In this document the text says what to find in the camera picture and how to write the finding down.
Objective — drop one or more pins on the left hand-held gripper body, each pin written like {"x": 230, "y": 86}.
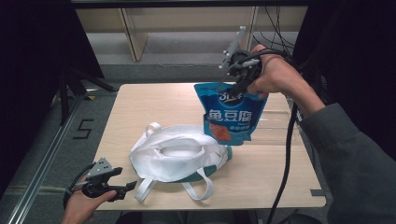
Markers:
{"x": 99, "y": 174}

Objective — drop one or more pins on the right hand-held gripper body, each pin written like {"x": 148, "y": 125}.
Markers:
{"x": 246, "y": 68}

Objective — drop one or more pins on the blue snack packet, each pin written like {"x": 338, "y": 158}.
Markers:
{"x": 232, "y": 118}

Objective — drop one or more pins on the clear plastic box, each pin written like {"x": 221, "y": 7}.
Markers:
{"x": 277, "y": 124}

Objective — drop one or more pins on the white tote bag coloured blobs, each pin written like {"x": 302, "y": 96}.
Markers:
{"x": 180, "y": 155}

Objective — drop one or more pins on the person's right hand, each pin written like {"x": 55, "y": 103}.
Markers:
{"x": 280, "y": 76}

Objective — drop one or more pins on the person's left hand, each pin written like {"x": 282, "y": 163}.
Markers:
{"x": 81, "y": 208}

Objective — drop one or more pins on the light wooden desk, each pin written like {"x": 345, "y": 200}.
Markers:
{"x": 186, "y": 17}

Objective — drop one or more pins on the black curtain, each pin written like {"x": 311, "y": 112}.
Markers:
{"x": 358, "y": 62}
{"x": 31, "y": 77}

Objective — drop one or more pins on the grey floor tape piece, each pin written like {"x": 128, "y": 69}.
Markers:
{"x": 317, "y": 193}

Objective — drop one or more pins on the aluminium floor rail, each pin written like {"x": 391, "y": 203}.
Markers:
{"x": 46, "y": 161}

